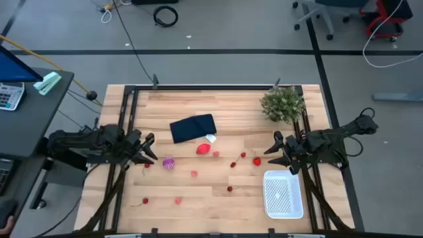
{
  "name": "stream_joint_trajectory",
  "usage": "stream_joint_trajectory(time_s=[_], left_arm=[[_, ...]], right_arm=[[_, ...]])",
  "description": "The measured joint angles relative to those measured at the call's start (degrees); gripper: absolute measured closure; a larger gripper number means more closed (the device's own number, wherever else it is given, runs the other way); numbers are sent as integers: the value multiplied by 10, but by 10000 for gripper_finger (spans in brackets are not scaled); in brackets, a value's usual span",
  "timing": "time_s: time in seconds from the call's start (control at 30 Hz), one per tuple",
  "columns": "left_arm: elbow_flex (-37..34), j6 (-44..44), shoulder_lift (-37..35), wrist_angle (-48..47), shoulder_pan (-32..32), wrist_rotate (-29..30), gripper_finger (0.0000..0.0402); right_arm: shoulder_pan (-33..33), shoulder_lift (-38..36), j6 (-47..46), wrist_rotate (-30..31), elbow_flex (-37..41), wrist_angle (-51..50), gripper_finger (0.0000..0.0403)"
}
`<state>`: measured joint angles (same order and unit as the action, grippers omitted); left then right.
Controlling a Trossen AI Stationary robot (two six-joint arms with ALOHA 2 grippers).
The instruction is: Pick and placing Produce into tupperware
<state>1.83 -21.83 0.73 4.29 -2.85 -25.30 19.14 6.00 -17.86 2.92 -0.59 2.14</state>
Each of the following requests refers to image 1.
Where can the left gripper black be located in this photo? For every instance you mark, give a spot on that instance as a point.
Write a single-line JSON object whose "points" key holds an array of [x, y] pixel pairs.
{"points": [[133, 145]]}

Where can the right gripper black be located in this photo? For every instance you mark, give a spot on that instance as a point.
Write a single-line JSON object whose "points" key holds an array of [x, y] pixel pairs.
{"points": [[294, 148]]}

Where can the red toy cherry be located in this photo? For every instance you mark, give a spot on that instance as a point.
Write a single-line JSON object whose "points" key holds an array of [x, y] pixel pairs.
{"points": [[147, 165], [233, 164], [229, 188], [243, 154], [145, 200]]}

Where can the red toy strawberry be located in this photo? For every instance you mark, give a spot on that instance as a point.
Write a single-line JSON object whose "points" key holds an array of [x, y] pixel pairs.
{"points": [[257, 161]]}

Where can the purple ribbed toy onion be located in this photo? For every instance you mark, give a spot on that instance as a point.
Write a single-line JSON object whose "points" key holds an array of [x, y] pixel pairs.
{"points": [[168, 163]]}

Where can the white perforated plastic basket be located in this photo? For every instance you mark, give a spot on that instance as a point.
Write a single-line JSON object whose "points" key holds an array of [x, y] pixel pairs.
{"points": [[282, 195]]}

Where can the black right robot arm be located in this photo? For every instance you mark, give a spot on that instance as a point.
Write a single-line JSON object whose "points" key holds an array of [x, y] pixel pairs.
{"points": [[330, 139]]}

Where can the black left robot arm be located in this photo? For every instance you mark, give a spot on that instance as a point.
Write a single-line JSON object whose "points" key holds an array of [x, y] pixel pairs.
{"points": [[76, 140]]}

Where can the green potted plant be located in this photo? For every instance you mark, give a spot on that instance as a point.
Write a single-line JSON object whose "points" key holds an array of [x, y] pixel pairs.
{"points": [[282, 104]]}

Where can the folded navy cloth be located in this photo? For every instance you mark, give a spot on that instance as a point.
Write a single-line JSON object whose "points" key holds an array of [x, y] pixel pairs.
{"points": [[191, 129]]}

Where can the white cloth tag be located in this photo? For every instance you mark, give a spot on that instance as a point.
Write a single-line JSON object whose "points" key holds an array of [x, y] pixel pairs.
{"points": [[211, 138]]}

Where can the black desk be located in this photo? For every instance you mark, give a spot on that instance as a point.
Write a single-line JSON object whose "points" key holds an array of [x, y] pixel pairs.
{"points": [[33, 115]]}

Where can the mint green stapler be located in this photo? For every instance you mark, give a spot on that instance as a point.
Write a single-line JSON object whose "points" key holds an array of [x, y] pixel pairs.
{"points": [[48, 82]]}

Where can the grey table foot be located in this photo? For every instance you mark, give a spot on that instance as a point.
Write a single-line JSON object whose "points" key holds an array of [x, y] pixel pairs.
{"points": [[396, 96]]}

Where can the black keyboard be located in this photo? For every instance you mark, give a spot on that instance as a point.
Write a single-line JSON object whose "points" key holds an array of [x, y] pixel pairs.
{"points": [[4, 175]]}

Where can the grey desk calculator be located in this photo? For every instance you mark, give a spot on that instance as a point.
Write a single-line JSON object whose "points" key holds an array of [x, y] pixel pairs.
{"points": [[10, 97]]}

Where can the grey office chair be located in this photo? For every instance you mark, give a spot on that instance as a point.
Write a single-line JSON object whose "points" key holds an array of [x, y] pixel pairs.
{"points": [[317, 6]]}

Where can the black box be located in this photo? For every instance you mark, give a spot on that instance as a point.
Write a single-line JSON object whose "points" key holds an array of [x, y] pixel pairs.
{"points": [[155, 1]]}

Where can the computer monitor blue screen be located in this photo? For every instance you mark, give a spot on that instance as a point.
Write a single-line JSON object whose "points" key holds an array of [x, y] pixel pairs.
{"points": [[13, 69]]}

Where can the person's hand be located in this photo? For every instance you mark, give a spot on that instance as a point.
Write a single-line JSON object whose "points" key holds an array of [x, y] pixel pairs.
{"points": [[7, 226]]}

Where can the red cart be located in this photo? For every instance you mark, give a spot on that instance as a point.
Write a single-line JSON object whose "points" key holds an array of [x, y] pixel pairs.
{"points": [[382, 15]]}

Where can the black frame clamp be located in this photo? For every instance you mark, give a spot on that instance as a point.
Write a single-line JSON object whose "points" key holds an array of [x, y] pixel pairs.
{"points": [[277, 83], [155, 81]]}

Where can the black metal table frame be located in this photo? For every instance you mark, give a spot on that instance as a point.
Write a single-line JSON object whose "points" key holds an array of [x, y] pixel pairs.
{"points": [[198, 88]]}

